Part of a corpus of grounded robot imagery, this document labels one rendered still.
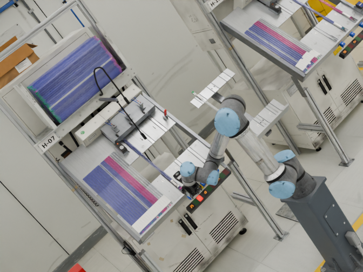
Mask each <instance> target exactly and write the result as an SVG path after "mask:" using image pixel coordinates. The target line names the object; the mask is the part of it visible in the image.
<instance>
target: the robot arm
mask: <svg viewBox="0 0 363 272"><path fill-rule="evenodd" d="M245 111H246V103H245V101H244V99H243V98H242V97H241V96H239V95H236V94H232V95H229V96H227V97H225V98H224V99H223V101H222V103H221V105H220V108H219V110H218V112H217V113H216V116H215V119H214V125H215V128H216V130H217V131H216V134H215V136H214V139H213V142H212V145H211V148H210V150H209V153H208V155H207V158H206V161H205V163H204V165H203V167H198V166H195V165H194V164H193V163H192V162H190V161H186V162H183V163H182V164H181V166H180V171H177V172H176V173H175V174H174V175H173V177H174V178H175V179H176V180H177V181H179V182H180V183H182V184H183V186H182V190H181V192H182V193H183V194H185V195H186V196H189V197H190V198H192V199H194V198H193V197H194V196H195V195H198V194H199V193H200V190H201V191H202V187H201V185H199V184H198V183H197V182H201V183H205V184H207V185H214V186H215V185H216V184H217V183H218V180H219V172H218V171H217V170H218V167H219V165H220V163H221V161H222V158H223V155H224V152H225V150H226V147H227V144H228V142H229V139H235V140H236V141H237V143H238V144H239V145H240V146H241V147H242V148H243V150H244V151H245V152H246V153H247V154H248V156H249V157H250V158H251V159H252V160H253V162H254V163H255V164H256V165H257V166H258V167H259V169H260V170H261V171H262V172H263V173H264V180H265V181H266V182H267V183H268V185H269V188H268V189H269V193H270V194H271V195H272V196H273V197H275V198H280V199H287V198H289V197H291V198H293V199H301V198H304V197H306V196H308V195H309V194H310V193H312V192H313V190H314V189H315V187H316V184H317V183H316V181H315V179H314V178H313V177H312V176H311V175H309V174H308V173H307V172H306V171H305V170H304V169H303V167H302V165H301V164H300V162H299V160H298V159H297V157H296V156H295V154H294V153H293V152H292V151H291V150H289V149H287V150H284V151H281V152H279V153H277V154H276V155H275V156H273V155H272V154H271V153H270V152H269V151H268V149H267V148H266V147H265V146H264V144H263V143H262V142H261V141H260V140H259V138H258V137H257V136H256V135H255V133H254V132H253V131H252V130H251V129H250V122H249V121H248V119H247V118H246V117H245V116H244V114H245Z"/></svg>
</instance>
